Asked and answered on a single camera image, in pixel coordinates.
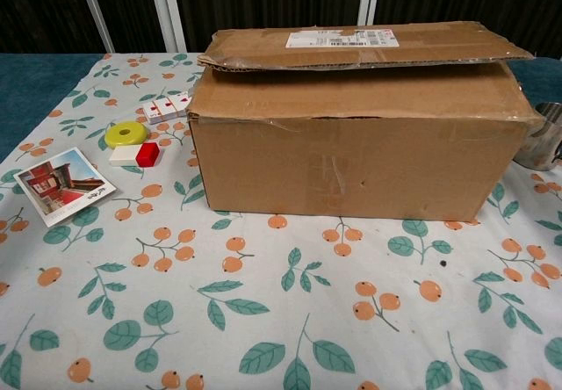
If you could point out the cardboard box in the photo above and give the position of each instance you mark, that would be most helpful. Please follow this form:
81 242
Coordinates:
351 153

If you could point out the floral fruit print tablecloth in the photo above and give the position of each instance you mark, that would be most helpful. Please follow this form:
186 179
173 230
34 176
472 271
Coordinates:
263 298

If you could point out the red rectangular block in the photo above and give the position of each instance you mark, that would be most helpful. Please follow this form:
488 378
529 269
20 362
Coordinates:
147 155

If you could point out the playing card deck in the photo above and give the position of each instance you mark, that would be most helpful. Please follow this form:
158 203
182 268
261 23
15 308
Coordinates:
160 109

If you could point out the white rectangular block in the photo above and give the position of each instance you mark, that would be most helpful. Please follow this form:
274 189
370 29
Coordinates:
125 156

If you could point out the red building postcard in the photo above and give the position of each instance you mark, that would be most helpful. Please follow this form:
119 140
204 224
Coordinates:
61 188

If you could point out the wide white partition post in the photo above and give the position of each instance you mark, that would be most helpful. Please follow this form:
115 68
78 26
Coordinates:
169 12

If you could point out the thin white partition post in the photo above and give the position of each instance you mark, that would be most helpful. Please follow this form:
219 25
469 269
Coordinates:
94 12

